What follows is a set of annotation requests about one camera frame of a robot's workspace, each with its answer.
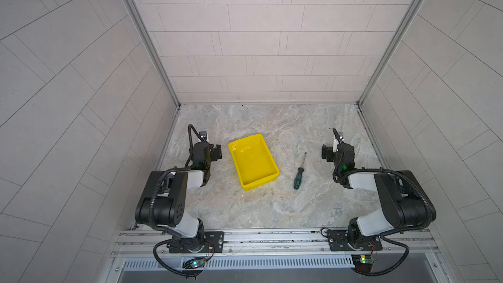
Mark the left circuit board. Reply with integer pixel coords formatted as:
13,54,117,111
183,258,208,270

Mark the right circuit board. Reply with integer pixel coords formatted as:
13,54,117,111
351,255,375,273

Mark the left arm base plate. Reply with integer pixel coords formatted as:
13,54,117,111
167,231,225,254

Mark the green black handled screwdriver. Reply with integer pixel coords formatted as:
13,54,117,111
293,152,307,190

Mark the aluminium mounting rail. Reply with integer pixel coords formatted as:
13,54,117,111
111,229,439,258

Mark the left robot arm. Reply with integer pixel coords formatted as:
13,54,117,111
134,124,222,253

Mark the left corner metal post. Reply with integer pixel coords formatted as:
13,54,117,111
109,0,182,107

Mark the right corner metal post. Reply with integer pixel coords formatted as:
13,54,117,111
356,0,443,106

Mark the white ventilation grille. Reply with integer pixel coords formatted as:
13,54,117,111
123,255,355,271

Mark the circuit board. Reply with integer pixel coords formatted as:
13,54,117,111
183,258,208,270
351,255,375,273

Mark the corner metal post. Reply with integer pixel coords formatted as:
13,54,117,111
109,0,182,107
356,0,443,106

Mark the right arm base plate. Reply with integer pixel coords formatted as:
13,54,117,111
320,228,382,252

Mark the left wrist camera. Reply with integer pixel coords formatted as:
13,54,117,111
199,131,208,142

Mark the yellow plastic bin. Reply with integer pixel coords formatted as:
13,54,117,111
228,134,280,191

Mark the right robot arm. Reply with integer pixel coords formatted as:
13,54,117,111
322,128,436,250

